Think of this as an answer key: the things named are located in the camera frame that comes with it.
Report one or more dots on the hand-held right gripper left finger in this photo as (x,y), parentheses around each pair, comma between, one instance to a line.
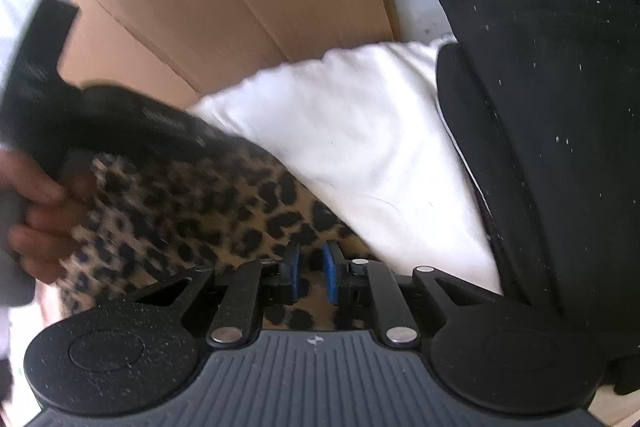
(291,272)

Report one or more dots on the black folded clothes stack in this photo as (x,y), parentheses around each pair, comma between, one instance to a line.
(560,132)

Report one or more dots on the leopard print skirt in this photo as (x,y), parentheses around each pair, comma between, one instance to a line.
(210,207)

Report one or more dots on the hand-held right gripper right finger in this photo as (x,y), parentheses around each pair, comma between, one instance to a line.
(331,274)

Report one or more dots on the white printed blanket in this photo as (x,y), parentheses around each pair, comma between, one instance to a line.
(340,132)

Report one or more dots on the person's left hand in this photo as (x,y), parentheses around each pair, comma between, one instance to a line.
(45,207)

